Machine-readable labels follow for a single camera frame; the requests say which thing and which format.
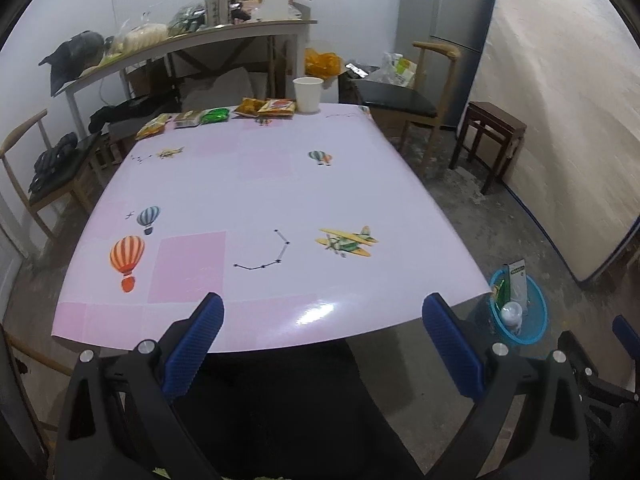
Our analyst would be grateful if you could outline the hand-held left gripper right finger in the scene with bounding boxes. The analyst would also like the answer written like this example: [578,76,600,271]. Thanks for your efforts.
[421,292,593,480]

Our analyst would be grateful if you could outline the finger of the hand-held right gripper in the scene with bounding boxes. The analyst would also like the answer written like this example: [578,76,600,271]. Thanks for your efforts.
[612,315,640,346]
[557,331,597,397]

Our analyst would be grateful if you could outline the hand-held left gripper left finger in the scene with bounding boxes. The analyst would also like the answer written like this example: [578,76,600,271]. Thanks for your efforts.
[54,291,226,480]

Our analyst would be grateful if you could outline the blue mesh wastebasket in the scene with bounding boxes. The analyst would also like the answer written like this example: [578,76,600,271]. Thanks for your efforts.
[487,266,548,346]

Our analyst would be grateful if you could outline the white plastic cup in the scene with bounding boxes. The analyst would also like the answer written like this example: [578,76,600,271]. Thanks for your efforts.
[500,302,523,333]

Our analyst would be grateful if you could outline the white green box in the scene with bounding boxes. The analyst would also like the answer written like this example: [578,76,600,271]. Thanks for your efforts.
[501,259,528,306]

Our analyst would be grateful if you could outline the person's black pants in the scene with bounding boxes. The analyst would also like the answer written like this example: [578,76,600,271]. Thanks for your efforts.
[170,340,426,480]

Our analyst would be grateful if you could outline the pink printed tablecloth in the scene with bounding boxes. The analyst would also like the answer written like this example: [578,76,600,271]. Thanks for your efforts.
[51,102,493,356]

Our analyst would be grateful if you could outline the yellow green snack packet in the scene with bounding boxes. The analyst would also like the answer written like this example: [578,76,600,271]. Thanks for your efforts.
[135,114,172,141]

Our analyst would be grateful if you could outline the wooden chair black seat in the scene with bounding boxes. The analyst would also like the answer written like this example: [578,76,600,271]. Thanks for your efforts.
[352,41,461,161]
[0,109,123,241]

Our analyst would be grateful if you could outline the white mattress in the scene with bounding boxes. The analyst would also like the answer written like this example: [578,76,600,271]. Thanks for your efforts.
[470,0,640,286]

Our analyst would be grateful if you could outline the black clothing pile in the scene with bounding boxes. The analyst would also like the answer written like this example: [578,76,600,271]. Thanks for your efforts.
[28,131,78,193]

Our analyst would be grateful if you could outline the dark wooden stool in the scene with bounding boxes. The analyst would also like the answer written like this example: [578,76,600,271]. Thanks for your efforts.
[448,101,527,196]

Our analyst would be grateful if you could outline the black jacket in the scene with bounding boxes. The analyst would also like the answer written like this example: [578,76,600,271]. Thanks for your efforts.
[89,95,181,133]

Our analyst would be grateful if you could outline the yellow noodle snack packet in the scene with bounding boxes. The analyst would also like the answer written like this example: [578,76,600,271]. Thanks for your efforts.
[257,99,297,118]

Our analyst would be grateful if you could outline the grey cushion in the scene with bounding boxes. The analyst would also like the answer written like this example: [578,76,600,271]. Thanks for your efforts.
[180,67,273,111]

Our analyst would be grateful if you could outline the cardboard box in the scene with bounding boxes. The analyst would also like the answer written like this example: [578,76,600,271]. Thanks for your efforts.
[125,62,173,96]

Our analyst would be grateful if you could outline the white paper cup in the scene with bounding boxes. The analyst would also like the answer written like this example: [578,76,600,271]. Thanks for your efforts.
[292,76,325,114]

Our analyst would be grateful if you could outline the white plastic bag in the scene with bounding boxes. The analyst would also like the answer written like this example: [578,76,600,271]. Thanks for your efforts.
[372,52,418,86]

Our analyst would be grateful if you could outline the long grey desk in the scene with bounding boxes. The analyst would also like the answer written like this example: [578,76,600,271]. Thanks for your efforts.
[52,20,318,126]

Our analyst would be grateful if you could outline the orange plastic bag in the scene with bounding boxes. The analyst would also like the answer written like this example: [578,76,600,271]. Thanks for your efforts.
[305,47,343,81]

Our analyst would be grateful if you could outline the white bag of buns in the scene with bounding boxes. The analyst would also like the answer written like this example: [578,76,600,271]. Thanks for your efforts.
[112,22,170,56]

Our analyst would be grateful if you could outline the black bag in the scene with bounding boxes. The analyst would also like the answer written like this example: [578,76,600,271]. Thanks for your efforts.
[39,31,106,88]

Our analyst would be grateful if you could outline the patterned metal canister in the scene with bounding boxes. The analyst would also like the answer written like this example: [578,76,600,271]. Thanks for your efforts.
[204,0,232,26]

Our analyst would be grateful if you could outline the grey refrigerator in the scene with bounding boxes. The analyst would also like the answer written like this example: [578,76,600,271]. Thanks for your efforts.
[400,0,503,128]

